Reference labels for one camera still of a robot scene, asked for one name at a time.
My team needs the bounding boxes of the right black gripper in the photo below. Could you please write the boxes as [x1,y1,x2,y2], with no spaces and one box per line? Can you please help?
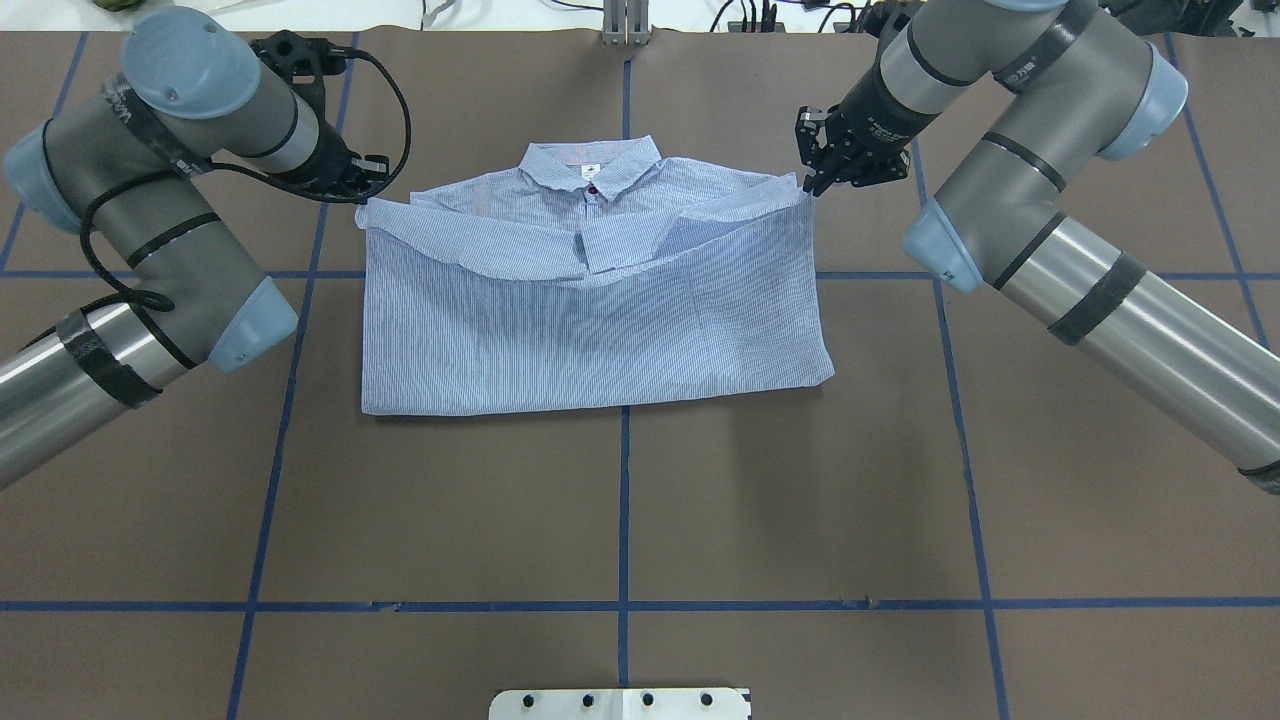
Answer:
[795,76,913,197]

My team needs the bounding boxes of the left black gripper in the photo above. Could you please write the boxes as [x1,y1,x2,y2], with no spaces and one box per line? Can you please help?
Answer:
[270,120,393,204]

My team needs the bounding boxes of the light blue striped shirt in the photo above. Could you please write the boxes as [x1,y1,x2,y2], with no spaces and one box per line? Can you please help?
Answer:
[355,137,835,416]

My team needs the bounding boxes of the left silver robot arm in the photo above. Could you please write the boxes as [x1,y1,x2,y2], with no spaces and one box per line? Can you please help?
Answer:
[1,5,402,486]

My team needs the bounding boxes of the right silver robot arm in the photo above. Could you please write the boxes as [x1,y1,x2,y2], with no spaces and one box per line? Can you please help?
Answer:
[794,1,1279,495]

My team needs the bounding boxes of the aluminium frame post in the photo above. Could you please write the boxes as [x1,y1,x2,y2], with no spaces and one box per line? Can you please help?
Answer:
[602,0,652,46]

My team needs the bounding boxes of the white camera mast pedestal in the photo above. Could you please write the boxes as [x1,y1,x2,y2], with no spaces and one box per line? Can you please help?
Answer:
[488,687,753,719]

